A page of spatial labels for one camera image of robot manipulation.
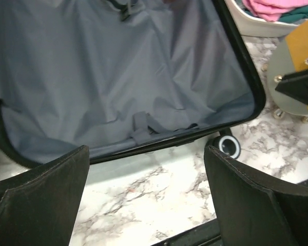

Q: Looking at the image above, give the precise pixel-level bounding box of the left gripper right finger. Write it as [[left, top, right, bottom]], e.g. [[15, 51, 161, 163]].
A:
[[204, 146, 308, 245]]

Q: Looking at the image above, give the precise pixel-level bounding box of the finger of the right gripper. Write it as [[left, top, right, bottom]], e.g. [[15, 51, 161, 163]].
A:
[[275, 69, 308, 105]]

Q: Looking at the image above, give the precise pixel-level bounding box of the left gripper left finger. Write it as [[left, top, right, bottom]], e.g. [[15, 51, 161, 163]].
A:
[[0, 146, 89, 245]]

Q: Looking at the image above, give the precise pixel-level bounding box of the white cylinder appliance orange lid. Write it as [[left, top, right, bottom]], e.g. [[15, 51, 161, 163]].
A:
[[266, 20, 308, 122]]

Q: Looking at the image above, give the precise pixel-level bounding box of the pink and teal kids suitcase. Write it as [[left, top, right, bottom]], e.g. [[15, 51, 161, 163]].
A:
[[0, 1, 266, 168]]

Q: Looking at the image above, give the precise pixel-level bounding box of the dark teal garment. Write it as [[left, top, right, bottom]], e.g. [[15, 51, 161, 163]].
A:
[[243, 5, 308, 24]]

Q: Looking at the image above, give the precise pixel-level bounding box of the white rectangular plastic basin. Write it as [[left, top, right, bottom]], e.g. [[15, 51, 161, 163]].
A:
[[225, 0, 299, 37]]

